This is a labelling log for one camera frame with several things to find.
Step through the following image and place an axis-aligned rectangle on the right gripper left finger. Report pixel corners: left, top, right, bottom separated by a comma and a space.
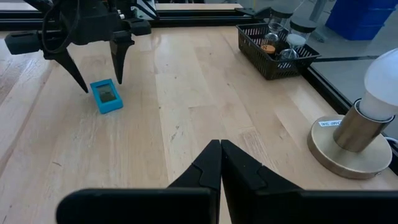
55, 139, 223, 224

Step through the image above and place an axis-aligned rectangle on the teal digital timer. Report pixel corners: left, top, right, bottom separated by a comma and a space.
90, 78, 124, 115

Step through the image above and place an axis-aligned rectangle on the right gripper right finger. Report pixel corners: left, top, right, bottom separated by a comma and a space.
221, 139, 398, 224

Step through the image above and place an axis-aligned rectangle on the blue storage bin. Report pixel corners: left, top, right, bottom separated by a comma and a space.
325, 0, 398, 41

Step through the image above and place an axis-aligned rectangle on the black hourglass white sand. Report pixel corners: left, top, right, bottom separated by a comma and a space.
277, 15, 318, 62

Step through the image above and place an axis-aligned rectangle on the brass lamp white bulb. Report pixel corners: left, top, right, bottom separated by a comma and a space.
307, 48, 398, 180

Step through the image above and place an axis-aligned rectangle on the black hourglass orange sand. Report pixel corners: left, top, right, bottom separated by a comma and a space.
260, 8, 295, 56

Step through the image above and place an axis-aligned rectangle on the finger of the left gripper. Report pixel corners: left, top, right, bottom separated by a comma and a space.
45, 49, 90, 94
108, 34, 136, 85

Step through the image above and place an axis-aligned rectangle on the black plastic basket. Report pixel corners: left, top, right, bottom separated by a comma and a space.
235, 23, 322, 81

